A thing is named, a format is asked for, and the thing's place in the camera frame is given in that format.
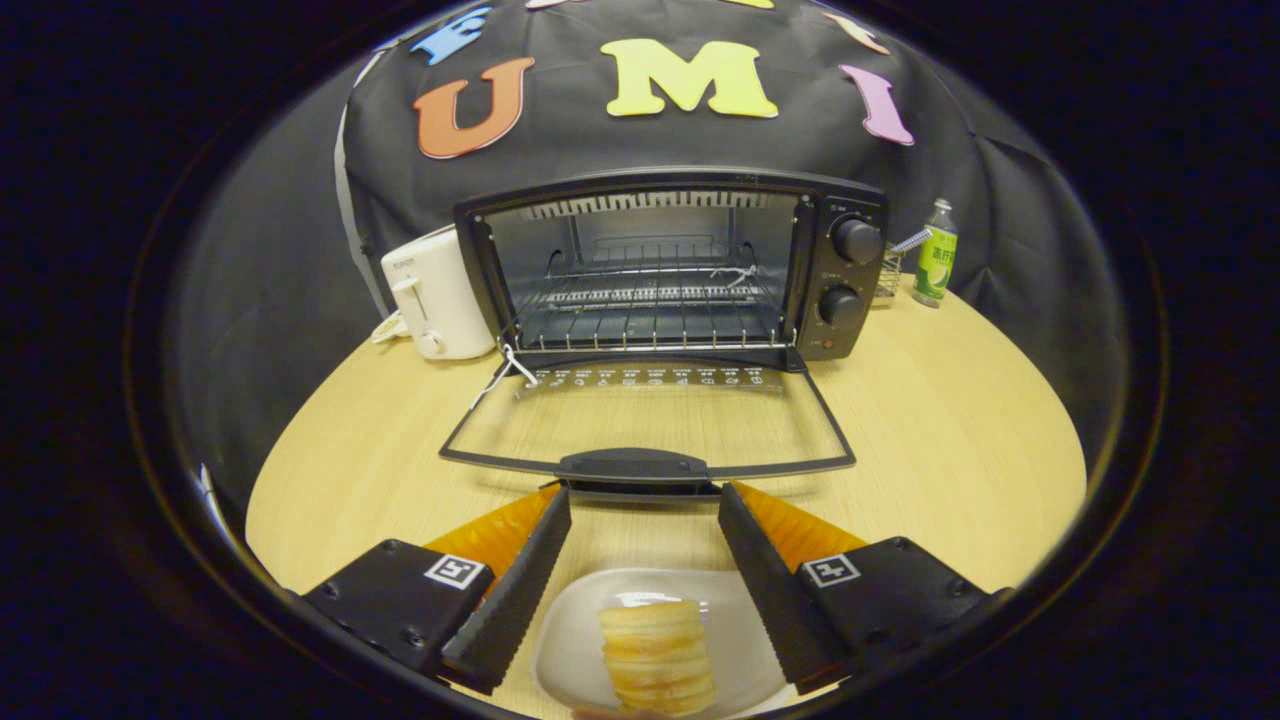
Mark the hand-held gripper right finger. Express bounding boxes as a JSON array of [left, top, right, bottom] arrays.
[[718, 482, 1011, 696]]

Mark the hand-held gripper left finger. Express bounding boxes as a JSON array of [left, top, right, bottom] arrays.
[[300, 485, 573, 696]]

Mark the golden layered bread roll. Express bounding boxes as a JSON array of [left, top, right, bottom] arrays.
[[598, 600, 718, 717]]

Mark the black toaster oven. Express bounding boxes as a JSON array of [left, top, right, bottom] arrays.
[[438, 165, 889, 501]]

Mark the white pop-up toaster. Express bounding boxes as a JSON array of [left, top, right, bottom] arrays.
[[380, 225, 499, 361]]

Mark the white plate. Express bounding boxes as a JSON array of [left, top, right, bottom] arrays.
[[532, 567, 801, 720]]

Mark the green label drink bottle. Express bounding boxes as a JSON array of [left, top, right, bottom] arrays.
[[912, 198, 959, 309]]

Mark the wire mesh holder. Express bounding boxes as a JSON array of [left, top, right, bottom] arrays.
[[874, 240, 907, 303]]

